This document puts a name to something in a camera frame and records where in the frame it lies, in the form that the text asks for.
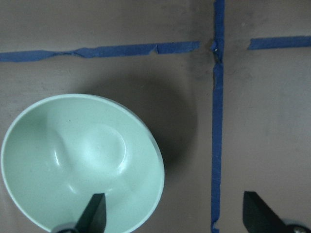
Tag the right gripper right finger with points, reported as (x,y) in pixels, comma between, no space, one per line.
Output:
(258,217)

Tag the green bowl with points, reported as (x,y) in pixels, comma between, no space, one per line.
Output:
(63,149)

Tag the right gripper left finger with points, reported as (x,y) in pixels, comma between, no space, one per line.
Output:
(92,220)

